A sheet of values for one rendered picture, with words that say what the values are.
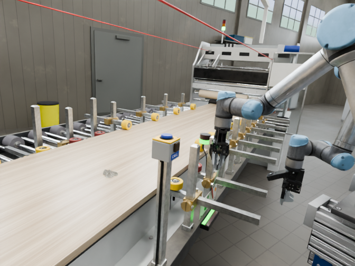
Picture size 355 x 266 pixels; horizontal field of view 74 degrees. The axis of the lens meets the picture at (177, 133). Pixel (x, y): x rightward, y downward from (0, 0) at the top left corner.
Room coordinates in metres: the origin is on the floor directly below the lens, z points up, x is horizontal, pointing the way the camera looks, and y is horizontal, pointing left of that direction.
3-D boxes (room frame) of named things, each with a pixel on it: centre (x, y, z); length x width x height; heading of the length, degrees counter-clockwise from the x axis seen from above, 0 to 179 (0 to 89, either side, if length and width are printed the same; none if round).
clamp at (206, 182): (1.22, -0.20, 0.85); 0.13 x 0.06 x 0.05; 153
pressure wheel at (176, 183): (1.06, -0.01, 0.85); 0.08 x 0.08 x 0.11
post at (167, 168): (0.74, 0.04, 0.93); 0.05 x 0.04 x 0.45; 153
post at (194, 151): (0.97, -0.08, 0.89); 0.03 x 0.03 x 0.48; 63
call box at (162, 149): (0.74, 0.03, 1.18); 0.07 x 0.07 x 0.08; 63
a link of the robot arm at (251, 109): (0.94, -0.28, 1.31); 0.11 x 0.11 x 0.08; 42
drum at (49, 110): (4.53, 2.56, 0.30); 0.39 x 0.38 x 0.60; 41
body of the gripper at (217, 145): (0.99, -0.19, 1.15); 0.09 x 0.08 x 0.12; 173
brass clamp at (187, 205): (0.99, -0.09, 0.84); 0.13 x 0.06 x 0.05; 153
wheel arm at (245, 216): (0.97, -0.18, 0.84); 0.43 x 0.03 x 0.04; 63
